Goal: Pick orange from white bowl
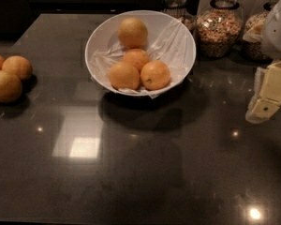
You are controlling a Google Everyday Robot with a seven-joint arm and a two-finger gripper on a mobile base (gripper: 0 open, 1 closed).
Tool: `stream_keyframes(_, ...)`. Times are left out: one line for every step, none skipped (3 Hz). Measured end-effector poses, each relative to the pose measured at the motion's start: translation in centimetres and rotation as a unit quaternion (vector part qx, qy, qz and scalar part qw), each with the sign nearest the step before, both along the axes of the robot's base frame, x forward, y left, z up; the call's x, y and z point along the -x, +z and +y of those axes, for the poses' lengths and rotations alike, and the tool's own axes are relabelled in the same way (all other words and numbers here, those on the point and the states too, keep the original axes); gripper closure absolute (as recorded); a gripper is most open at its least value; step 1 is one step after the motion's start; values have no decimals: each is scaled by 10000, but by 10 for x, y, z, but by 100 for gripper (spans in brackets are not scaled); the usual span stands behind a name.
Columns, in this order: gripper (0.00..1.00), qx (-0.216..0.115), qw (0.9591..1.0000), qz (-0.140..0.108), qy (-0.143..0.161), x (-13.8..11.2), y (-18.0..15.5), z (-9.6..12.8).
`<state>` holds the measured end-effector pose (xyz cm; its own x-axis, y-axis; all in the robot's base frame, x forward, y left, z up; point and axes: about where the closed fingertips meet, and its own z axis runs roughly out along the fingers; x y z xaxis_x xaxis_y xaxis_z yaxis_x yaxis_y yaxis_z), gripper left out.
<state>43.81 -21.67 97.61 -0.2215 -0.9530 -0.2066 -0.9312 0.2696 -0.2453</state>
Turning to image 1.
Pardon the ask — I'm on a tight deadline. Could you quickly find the left glass jar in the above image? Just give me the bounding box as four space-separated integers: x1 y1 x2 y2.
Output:
163 0 195 32

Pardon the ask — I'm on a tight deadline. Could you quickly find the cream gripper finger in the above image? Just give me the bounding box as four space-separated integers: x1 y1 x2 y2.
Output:
245 67 265 124
252 61 281 120

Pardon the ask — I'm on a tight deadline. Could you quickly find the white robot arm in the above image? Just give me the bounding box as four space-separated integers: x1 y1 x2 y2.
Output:
245 0 281 124

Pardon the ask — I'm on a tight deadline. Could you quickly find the right glass jar with grains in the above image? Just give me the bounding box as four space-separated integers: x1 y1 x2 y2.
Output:
241 0 279 63

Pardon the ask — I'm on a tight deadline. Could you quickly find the white plastic liner in bowl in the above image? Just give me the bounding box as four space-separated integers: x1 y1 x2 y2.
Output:
91 18 195 99

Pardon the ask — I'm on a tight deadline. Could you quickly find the middle glass jar with cereal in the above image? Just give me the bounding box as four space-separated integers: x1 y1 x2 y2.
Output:
196 0 244 59

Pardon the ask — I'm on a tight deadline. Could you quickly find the white bowl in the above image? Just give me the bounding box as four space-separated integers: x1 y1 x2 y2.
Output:
84 9 198 98

